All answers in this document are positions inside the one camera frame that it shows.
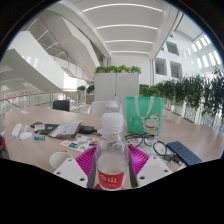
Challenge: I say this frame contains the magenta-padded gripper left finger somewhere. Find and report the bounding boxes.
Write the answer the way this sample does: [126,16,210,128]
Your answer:
[53,146,100,189]

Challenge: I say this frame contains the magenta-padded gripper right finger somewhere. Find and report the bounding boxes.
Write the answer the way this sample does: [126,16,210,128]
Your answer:
[127,144,174,189]

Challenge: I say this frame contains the clear red-labelled water bottle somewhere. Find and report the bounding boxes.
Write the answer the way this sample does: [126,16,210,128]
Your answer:
[94,112,131,191]

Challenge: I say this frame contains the colourful sticker sheet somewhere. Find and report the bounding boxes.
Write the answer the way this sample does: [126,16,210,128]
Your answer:
[59,134,101,154]

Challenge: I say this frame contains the dark blue keyboard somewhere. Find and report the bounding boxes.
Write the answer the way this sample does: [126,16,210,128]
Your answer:
[165,140,203,167]

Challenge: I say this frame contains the white printed booklet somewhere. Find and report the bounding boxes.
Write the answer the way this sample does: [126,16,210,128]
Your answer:
[48,121,83,140]

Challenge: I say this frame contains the black pouch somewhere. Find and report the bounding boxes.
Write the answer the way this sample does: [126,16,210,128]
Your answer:
[78,125,98,135]

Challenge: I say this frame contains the black tablet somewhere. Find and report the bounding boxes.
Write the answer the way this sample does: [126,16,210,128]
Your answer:
[34,123,61,136]

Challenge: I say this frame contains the green tote bag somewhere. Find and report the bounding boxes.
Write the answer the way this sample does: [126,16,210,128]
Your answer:
[124,96,165,137]

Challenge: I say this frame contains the white computer mouse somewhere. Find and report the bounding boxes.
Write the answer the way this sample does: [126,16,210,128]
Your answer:
[18,131,33,141]

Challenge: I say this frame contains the black chair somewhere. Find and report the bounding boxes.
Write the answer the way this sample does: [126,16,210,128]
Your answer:
[52,99,71,112]

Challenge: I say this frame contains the white chair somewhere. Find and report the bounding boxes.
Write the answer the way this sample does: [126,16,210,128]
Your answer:
[90,100,116,118]

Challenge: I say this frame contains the white power strip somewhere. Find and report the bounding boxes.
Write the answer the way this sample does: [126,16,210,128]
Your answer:
[11,122,23,138]

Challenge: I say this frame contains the clear white-lidded shaker bottle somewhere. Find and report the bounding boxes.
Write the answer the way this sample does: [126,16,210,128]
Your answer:
[105,100,121,114]

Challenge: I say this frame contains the plant shelf unit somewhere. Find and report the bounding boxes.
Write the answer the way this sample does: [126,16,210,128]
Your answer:
[139,85,162,100]

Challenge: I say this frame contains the potted green plants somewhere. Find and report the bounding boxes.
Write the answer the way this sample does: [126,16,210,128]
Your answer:
[76,84,96,104]

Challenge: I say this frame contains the green hedge along railing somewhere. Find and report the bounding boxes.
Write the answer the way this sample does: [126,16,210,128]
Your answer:
[154,68,224,129]

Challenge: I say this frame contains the white tall cabinet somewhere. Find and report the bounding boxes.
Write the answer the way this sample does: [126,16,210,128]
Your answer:
[93,72,140,116]

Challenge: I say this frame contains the green plants on cabinet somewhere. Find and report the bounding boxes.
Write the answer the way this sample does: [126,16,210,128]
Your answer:
[94,64,142,75]

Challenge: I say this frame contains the ceiling light strips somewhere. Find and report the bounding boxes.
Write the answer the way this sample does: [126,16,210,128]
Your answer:
[81,3,164,56]

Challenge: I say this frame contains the tangled black cables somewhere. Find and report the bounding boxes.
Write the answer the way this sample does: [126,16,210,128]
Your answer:
[124,132,181,164]

